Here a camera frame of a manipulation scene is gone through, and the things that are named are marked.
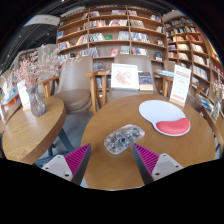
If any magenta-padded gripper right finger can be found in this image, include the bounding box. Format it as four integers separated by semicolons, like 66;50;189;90
132;143;184;186

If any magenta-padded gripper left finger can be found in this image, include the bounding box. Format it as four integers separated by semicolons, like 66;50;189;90
42;143;92;186

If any transparent computer mouse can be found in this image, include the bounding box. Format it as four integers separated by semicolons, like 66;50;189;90
103;124;146;155

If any white mouse pad red rest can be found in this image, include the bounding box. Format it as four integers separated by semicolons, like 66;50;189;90
138;99;192;137

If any round wooden side table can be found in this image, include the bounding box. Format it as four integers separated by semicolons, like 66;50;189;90
201;106;224;154
1;96;76;165

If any brown padded wooden armchair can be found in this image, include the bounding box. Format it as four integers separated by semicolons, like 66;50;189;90
185;82;209;111
84;54;175;113
38;55;94;114

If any stack of colourful books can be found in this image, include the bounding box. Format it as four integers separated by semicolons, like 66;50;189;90
196;93;214;111

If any small white table sign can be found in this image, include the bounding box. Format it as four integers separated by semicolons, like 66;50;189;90
16;79;32;112

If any white sign on wooden base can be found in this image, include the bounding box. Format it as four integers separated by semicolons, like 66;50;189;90
169;64;192;108

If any dark book with tan band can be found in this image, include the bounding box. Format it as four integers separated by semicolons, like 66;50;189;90
138;71;154;92

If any teal book stack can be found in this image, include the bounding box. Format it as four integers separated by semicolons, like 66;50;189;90
156;69;175;78

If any white framed floral picture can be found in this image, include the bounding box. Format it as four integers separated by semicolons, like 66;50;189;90
110;63;140;91

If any curved wooden bookshelf unit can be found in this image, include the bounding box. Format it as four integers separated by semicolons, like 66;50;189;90
163;14;224;101

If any wide wooden bookshelf unit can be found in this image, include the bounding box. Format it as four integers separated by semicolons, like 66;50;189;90
54;4;167;73

